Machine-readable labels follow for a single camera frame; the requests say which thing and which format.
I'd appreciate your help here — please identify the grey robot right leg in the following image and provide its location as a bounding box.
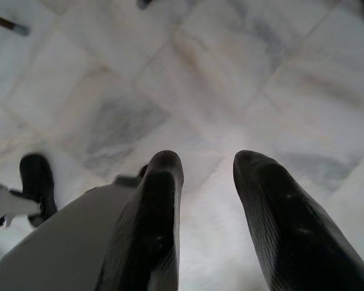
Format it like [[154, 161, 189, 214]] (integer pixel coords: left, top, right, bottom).
[[0, 174, 143, 291]]

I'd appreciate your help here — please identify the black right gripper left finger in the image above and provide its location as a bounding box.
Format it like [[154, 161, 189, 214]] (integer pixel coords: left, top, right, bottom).
[[96, 149, 185, 291]]

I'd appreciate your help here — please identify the black robot left foot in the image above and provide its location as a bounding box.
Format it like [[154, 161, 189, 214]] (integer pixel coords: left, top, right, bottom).
[[19, 153, 58, 229]]

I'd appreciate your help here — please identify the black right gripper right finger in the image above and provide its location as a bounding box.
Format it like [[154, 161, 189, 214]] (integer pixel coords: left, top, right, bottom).
[[232, 150, 364, 291]]

